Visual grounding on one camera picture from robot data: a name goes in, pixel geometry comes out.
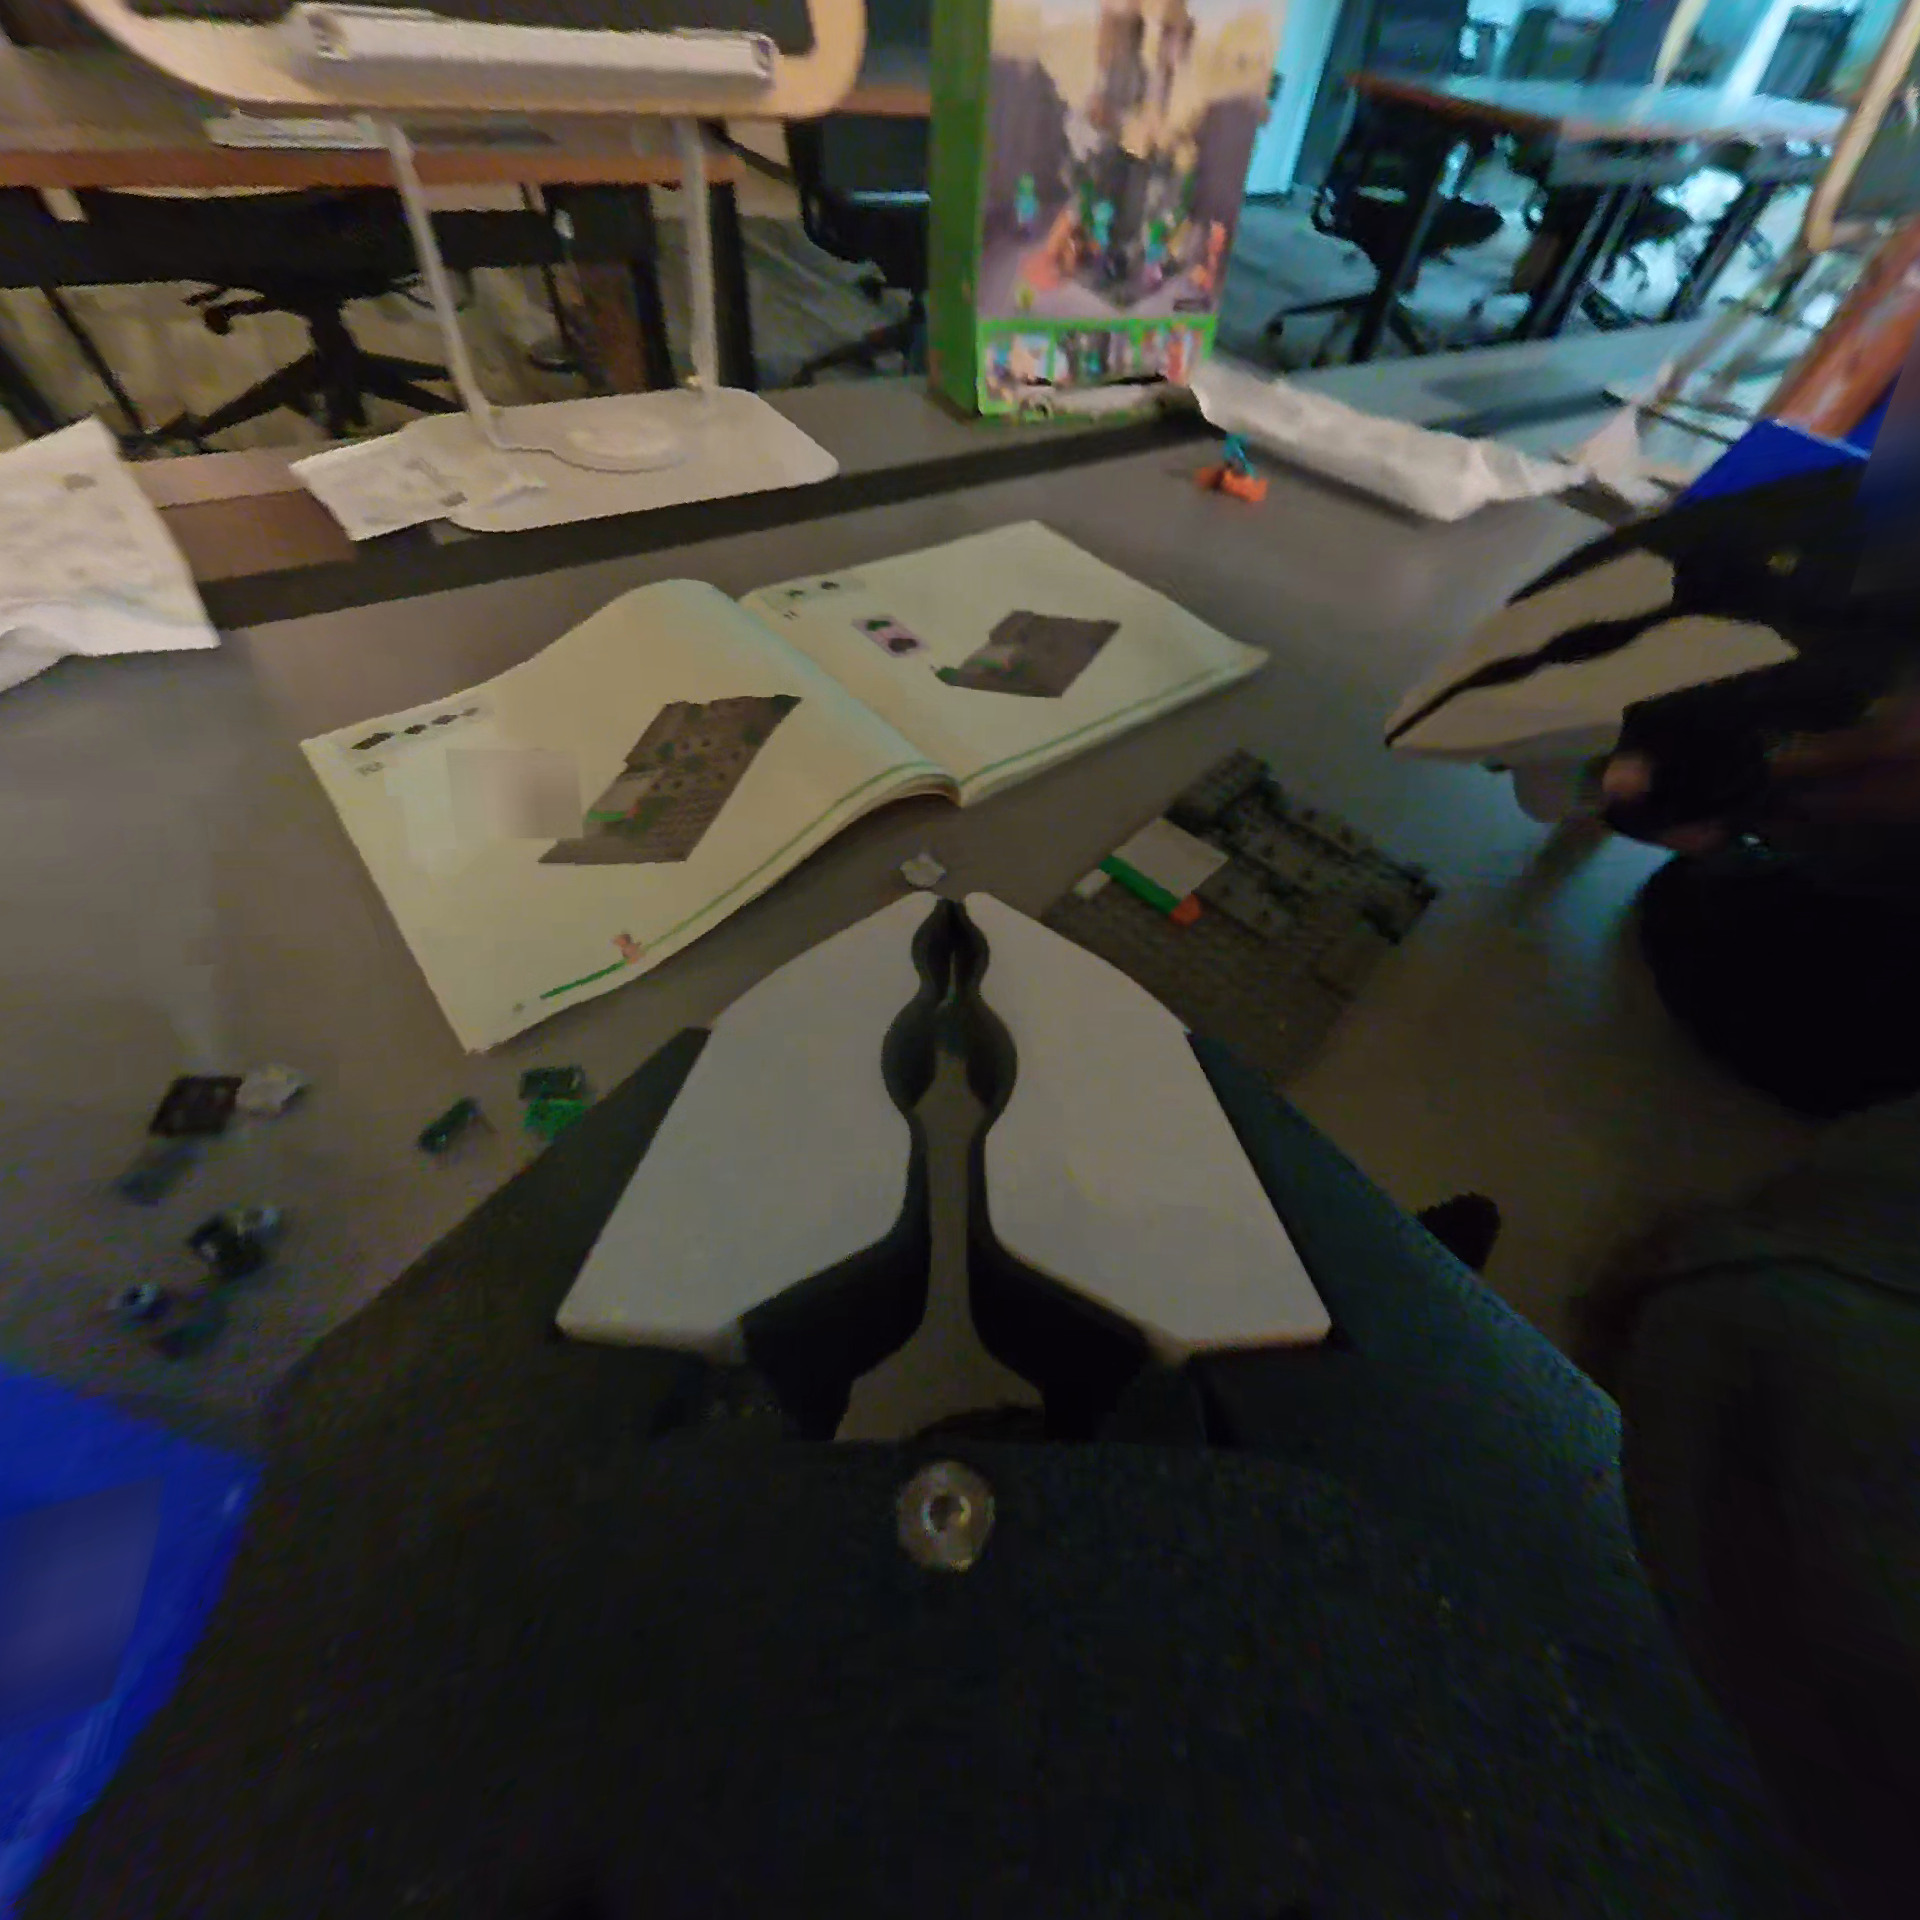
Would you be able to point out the person's right hand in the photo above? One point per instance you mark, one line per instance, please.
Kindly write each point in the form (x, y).
(1843, 781)

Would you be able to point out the black padded cushion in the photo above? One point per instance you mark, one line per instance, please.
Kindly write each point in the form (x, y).
(1788, 991)

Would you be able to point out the dark grey small brick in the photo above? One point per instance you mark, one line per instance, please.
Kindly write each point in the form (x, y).
(236, 1243)

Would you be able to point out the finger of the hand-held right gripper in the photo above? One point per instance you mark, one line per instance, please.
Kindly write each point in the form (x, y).
(1619, 684)
(1594, 602)

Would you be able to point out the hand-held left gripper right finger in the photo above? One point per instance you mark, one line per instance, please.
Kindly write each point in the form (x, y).
(1156, 1185)

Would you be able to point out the green brick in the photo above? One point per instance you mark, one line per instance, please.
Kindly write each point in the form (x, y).
(553, 1099)

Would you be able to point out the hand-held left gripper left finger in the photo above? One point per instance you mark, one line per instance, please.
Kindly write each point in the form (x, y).
(753, 1185)

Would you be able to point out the white plastic bag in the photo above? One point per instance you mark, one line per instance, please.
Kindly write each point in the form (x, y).
(1383, 448)

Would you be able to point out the orange toy figure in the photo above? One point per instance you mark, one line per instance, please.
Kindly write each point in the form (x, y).
(1232, 478)

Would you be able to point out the open instruction booklet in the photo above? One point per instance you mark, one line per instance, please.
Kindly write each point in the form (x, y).
(494, 839)

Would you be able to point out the colourful toy set box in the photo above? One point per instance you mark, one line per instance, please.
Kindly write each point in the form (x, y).
(1110, 198)

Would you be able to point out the crumpled white paper bag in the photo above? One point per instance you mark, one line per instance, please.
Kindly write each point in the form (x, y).
(75, 556)

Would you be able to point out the wooden desk with black legs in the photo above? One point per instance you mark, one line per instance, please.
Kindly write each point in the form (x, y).
(1575, 116)
(629, 272)

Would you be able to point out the blue object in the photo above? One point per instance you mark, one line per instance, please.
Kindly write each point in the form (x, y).
(1772, 461)

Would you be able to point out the white round small brick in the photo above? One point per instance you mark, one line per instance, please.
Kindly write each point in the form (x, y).
(274, 1086)

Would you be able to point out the curved plywood panel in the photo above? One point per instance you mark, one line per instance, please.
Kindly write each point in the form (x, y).
(834, 44)

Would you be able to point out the grey desk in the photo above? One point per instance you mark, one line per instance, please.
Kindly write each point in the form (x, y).
(902, 414)
(225, 839)

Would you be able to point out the grey brick baseplate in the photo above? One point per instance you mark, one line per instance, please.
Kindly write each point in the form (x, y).
(1291, 917)

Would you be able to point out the blue plastic bin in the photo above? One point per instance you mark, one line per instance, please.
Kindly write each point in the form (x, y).
(88, 1623)

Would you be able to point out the small black brick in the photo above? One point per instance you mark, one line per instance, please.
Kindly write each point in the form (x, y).
(448, 1130)
(191, 1099)

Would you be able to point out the black office chair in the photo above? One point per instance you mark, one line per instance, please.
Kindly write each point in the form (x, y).
(334, 362)
(1397, 227)

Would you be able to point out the white desk lamp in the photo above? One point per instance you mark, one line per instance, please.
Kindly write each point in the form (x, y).
(645, 448)

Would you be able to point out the small white paper bag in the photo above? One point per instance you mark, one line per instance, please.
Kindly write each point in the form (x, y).
(389, 478)

